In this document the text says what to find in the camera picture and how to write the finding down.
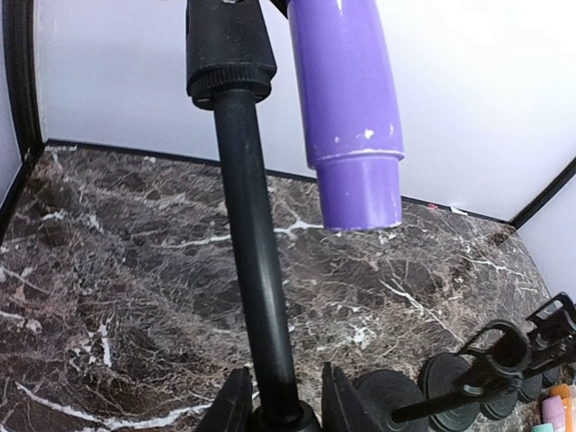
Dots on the black stand with pink microphone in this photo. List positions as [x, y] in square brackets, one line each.
[552, 342]

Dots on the orange toy microphone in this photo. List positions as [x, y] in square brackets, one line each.
[564, 391]

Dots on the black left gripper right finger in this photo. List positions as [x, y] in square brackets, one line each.
[341, 407]

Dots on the black left corner post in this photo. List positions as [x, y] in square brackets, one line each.
[19, 56]

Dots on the black right corner post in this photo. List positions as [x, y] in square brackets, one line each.
[543, 198]

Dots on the black stand with blue microphone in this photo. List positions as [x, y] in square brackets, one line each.
[498, 355]

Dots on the black stand with green microphone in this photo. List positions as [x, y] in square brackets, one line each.
[441, 374]

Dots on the purple toy microphone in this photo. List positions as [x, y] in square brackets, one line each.
[350, 114]

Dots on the black corner post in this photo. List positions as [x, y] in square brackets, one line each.
[19, 56]
[543, 198]

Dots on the mint green toy microphone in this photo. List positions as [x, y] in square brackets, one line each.
[549, 427]

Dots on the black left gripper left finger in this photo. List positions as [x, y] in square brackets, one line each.
[233, 405]

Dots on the pink toy microphone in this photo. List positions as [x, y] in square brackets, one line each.
[553, 411]

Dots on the black stand with purple microphone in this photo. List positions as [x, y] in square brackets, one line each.
[230, 66]

